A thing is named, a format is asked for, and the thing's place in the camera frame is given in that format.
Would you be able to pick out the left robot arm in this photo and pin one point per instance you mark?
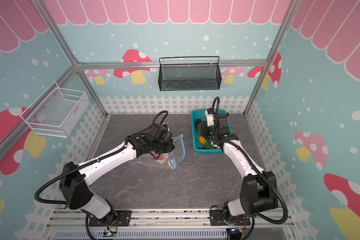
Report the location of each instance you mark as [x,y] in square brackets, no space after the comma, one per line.
[75,180]

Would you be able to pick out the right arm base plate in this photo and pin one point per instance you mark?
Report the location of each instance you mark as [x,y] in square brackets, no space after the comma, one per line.
[223,218]

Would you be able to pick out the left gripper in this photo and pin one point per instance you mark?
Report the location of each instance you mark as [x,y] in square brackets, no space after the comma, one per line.
[170,145]

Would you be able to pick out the black wire mesh basket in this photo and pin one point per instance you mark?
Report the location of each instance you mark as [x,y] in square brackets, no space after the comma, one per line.
[201,73]

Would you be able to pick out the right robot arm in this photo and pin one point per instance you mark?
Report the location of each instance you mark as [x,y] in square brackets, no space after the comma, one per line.
[259,195]

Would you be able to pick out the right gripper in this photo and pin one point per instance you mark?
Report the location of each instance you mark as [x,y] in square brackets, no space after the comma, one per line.
[204,132]

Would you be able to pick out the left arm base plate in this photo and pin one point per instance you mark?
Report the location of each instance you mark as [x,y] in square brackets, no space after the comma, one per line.
[118,218]

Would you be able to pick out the white wire mesh basket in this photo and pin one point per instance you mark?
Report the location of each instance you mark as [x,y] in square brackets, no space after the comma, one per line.
[57,112]

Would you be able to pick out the clear zip top bag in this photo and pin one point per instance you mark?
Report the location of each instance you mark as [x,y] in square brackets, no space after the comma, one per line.
[175,157]

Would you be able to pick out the white perforated cable tray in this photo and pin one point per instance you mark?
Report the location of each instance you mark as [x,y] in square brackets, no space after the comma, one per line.
[160,234]

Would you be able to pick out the teal plastic basket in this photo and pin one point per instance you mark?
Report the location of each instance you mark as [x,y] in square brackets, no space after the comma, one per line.
[198,117]

